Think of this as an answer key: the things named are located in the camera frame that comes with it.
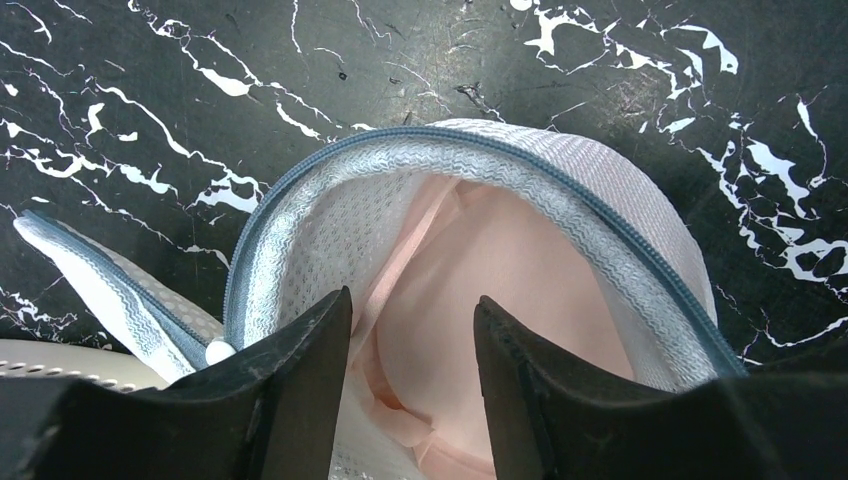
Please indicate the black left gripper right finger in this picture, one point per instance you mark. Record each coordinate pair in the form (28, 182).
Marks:
(553, 415)

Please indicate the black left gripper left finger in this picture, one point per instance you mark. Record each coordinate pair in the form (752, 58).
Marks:
(268, 412)

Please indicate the white mesh bag blue zipper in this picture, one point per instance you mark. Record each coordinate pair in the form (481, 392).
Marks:
(420, 223)

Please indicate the cream plastic laundry basket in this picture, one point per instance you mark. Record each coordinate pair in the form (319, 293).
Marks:
(119, 372)

